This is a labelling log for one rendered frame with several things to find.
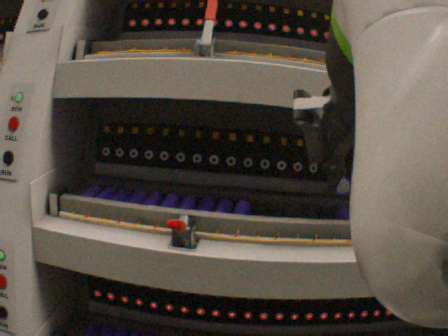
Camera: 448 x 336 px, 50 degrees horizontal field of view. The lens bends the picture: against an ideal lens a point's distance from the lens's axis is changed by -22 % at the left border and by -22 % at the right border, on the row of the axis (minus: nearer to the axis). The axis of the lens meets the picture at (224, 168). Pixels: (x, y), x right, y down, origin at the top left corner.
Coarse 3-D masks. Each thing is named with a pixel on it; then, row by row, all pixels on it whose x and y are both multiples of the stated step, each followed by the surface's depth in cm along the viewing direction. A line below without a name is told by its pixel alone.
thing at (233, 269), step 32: (32, 192) 57; (64, 192) 64; (320, 192) 73; (32, 224) 57; (64, 224) 60; (96, 224) 61; (64, 256) 57; (96, 256) 57; (128, 256) 57; (160, 256) 56; (192, 256) 56; (224, 256) 56; (256, 256) 56; (288, 256) 57; (320, 256) 57; (352, 256) 56; (192, 288) 57; (224, 288) 56; (256, 288) 56; (288, 288) 56; (320, 288) 56; (352, 288) 55
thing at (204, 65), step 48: (192, 0) 77; (96, 48) 68; (144, 48) 67; (192, 48) 67; (240, 48) 66; (288, 48) 66; (96, 96) 61; (144, 96) 61; (192, 96) 60; (240, 96) 60; (288, 96) 60
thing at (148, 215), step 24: (72, 216) 60; (96, 216) 62; (120, 216) 62; (144, 216) 61; (168, 216) 61; (216, 216) 61; (240, 216) 62; (264, 240) 59; (288, 240) 59; (312, 240) 59
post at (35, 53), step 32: (32, 0) 63; (64, 0) 62; (96, 0) 71; (32, 32) 62; (32, 64) 61; (0, 96) 60; (32, 96) 60; (0, 128) 60; (32, 128) 59; (64, 128) 68; (32, 160) 59; (64, 160) 70; (0, 192) 58; (0, 224) 57; (32, 256) 57; (32, 288) 56; (64, 288) 69; (32, 320) 55
